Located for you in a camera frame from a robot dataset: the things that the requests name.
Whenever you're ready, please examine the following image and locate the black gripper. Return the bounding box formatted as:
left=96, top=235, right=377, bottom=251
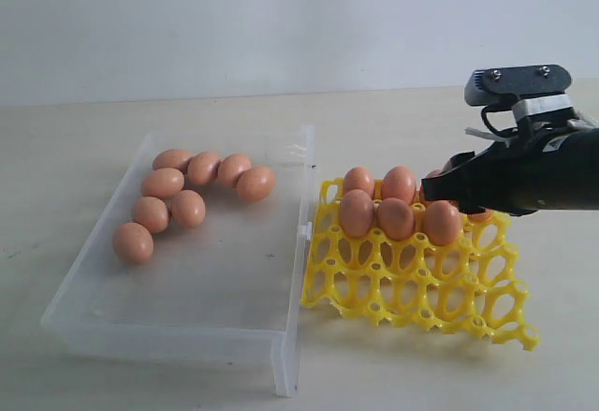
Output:
left=422, top=129, right=598, bottom=216

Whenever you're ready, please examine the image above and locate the brown egg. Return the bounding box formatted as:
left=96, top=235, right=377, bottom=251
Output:
left=421, top=200, right=462, bottom=246
left=140, top=168, right=184, bottom=199
left=468, top=209, right=494, bottom=223
left=381, top=166, right=416, bottom=204
left=376, top=198, right=416, bottom=241
left=343, top=166, right=375, bottom=198
left=217, top=153, right=252, bottom=189
left=187, top=151, right=221, bottom=186
left=171, top=190, right=206, bottom=228
left=112, top=222, right=154, bottom=264
left=339, top=189, right=374, bottom=238
left=131, top=197, right=170, bottom=234
left=153, top=149, right=194, bottom=173
left=420, top=169, right=443, bottom=191
left=236, top=166, right=275, bottom=202

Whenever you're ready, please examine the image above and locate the yellow plastic egg tray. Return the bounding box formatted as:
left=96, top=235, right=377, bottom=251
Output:
left=301, top=179, right=539, bottom=350

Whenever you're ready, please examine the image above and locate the clear plastic tray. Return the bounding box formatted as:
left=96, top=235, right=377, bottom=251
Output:
left=41, top=125, right=315, bottom=396

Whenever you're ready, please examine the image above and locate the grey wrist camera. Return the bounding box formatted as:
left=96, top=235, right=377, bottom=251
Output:
left=464, top=65, right=572, bottom=112

